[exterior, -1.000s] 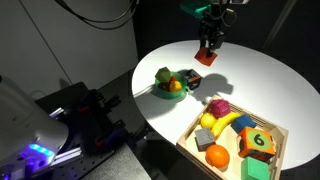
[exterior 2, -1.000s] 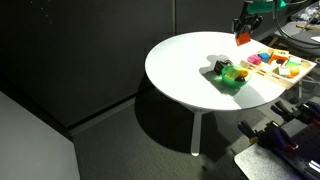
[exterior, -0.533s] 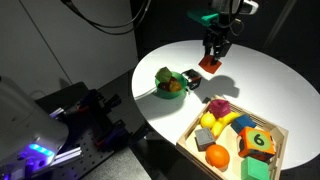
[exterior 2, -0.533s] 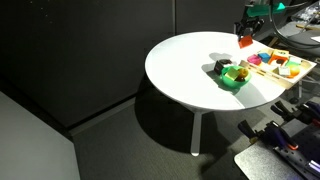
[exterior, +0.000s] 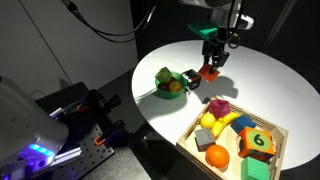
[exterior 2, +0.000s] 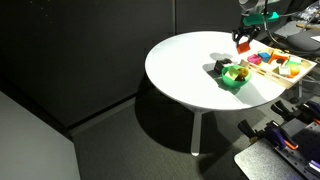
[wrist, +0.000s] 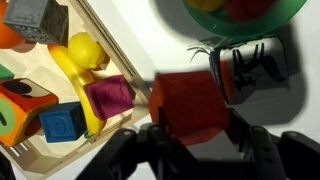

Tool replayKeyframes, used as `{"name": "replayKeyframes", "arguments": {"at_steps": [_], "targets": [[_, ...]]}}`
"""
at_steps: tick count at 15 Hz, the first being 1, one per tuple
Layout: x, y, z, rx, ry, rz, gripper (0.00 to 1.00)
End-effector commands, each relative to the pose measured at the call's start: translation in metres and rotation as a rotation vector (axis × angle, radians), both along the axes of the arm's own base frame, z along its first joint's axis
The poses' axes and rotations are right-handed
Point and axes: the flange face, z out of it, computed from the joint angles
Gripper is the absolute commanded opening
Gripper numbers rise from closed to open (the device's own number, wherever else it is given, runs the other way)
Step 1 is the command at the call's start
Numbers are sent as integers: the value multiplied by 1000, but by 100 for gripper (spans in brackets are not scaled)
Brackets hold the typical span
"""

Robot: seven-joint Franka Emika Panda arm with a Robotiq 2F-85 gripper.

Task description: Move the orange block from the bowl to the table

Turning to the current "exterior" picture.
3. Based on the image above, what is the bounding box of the orange number die block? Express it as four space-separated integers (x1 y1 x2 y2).
236 126 277 163

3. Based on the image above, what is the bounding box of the wooden tray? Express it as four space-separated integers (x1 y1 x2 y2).
175 96 289 180

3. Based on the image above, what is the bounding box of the white device with blue light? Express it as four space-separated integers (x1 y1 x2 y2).
0 76 70 180

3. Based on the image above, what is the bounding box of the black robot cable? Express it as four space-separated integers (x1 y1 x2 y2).
225 0 245 50

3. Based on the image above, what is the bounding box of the green bowl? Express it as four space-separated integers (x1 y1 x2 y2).
154 71 189 100

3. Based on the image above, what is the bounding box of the grey block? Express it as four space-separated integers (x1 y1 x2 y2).
194 127 216 152

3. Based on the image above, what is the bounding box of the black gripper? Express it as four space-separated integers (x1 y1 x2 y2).
201 33 232 73

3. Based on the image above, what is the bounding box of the yellow-orange ball toy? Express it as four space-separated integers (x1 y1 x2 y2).
168 80 184 93

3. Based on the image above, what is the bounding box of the yellow lemon toy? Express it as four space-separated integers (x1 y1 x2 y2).
199 112 217 130

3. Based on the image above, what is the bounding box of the dark red apple toy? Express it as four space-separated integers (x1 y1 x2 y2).
157 78 176 92

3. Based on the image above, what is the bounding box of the yellow banana toy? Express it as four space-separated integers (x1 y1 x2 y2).
211 111 241 140

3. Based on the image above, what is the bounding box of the black hanging cable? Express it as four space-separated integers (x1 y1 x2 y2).
61 0 158 44

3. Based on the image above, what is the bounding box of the yellow-green block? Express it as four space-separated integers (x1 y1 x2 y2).
155 66 174 84

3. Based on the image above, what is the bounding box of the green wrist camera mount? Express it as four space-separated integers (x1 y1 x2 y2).
187 21 220 39

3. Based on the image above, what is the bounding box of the green cube block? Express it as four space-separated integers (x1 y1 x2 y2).
240 156 270 180

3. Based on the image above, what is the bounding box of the pink block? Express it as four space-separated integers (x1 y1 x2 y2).
208 99 232 120

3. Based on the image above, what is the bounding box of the small black cube box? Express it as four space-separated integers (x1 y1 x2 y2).
181 68 203 91

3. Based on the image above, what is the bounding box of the orange fruit toy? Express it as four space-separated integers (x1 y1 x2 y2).
205 144 231 169

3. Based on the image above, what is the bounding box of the blue block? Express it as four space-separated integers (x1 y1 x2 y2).
230 114 258 135

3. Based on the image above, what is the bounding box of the aluminium rail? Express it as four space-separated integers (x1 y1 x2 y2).
49 146 83 168

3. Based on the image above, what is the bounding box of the black perforated breadboard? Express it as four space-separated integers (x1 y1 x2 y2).
43 123 116 180

